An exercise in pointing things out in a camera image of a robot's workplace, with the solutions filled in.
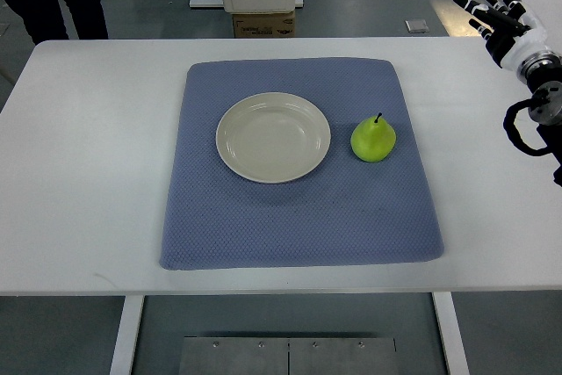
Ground grey floor socket plate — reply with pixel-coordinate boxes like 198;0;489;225
405;19;429;33

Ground green pear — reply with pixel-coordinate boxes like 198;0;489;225
350;112;397;162

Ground left white table leg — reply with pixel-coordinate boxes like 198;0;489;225
109;295;145;375

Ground white table leg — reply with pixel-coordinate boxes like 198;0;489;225
109;295;145;375
431;292;470;375

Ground grey metal base plate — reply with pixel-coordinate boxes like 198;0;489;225
179;337;399;374

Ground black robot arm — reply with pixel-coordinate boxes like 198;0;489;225
503;48;561;164

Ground cream round plate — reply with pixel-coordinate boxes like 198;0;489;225
215;92;331;184

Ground brown cardboard box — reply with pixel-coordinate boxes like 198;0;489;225
232;11;296;39

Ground blue textured mat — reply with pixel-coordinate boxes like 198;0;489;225
160;58;443;270

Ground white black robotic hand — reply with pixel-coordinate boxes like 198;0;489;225
452;0;551;70

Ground right white table leg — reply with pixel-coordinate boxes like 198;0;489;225
431;292;470;375

